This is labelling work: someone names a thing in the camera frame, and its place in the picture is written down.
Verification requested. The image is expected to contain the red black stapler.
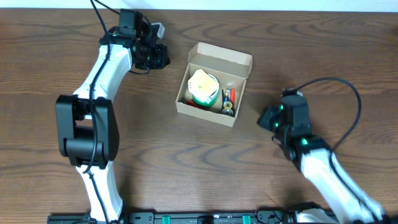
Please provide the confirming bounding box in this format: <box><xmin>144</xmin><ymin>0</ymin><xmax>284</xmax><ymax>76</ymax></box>
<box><xmin>221</xmin><ymin>88</ymin><xmax>236</xmax><ymax>117</ymax></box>

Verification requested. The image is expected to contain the correction tape dispenser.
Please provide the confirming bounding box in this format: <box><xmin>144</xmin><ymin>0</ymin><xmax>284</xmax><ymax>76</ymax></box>
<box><xmin>220</xmin><ymin>89</ymin><xmax>236</xmax><ymax>117</ymax></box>

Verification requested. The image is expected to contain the white tape roll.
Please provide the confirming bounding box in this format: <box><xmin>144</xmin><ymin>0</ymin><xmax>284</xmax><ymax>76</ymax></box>
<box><xmin>208</xmin><ymin>74</ymin><xmax>220</xmax><ymax>100</ymax></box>

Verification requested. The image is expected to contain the brown cardboard box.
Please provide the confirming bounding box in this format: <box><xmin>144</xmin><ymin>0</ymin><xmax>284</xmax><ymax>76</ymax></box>
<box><xmin>175</xmin><ymin>42</ymin><xmax>253</xmax><ymax>127</ymax></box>

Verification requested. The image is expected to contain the yellow sticky note pad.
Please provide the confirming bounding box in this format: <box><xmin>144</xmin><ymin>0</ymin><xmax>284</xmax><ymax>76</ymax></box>
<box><xmin>188</xmin><ymin>69</ymin><xmax>218</xmax><ymax>101</ymax></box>

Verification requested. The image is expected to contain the green tape roll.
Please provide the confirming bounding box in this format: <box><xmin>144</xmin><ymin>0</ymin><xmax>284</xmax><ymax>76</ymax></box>
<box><xmin>193</xmin><ymin>94</ymin><xmax>218</xmax><ymax>108</ymax></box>

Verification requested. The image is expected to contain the red utility knife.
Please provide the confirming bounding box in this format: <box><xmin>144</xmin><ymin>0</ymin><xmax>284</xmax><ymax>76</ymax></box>
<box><xmin>186</xmin><ymin>100</ymin><xmax>209</xmax><ymax>111</ymax></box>

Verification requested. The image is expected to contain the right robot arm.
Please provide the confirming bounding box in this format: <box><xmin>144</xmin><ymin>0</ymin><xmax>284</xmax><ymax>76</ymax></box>
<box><xmin>257</xmin><ymin>93</ymin><xmax>389</xmax><ymax>223</ymax></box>

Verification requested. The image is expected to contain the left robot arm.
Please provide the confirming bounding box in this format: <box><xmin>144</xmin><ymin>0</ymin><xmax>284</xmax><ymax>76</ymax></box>
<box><xmin>47</xmin><ymin>9</ymin><xmax>170</xmax><ymax>223</ymax></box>

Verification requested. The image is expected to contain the right black cable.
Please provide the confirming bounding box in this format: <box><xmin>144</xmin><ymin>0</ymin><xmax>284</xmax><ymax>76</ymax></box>
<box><xmin>292</xmin><ymin>77</ymin><xmax>383</xmax><ymax>224</ymax></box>

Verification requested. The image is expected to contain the black cable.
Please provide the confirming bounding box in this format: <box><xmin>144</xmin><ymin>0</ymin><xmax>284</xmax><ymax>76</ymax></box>
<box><xmin>82</xmin><ymin>0</ymin><xmax>150</xmax><ymax>224</ymax></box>
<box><xmin>292</xmin><ymin>77</ymin><xmax>383</xmax><ymax>224</ymax></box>

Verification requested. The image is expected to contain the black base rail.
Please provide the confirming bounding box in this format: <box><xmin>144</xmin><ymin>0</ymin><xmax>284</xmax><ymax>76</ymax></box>
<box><xmin>47</xmin><ymin>211</ymin><xmax>336</xmax><ymax>224</ymax></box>

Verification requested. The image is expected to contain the left black cable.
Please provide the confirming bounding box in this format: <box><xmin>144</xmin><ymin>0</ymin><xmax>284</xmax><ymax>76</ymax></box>
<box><xmin>82</xmin><ymin>0</ymin><xmax>150</xmax><ymax>224</ymax></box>

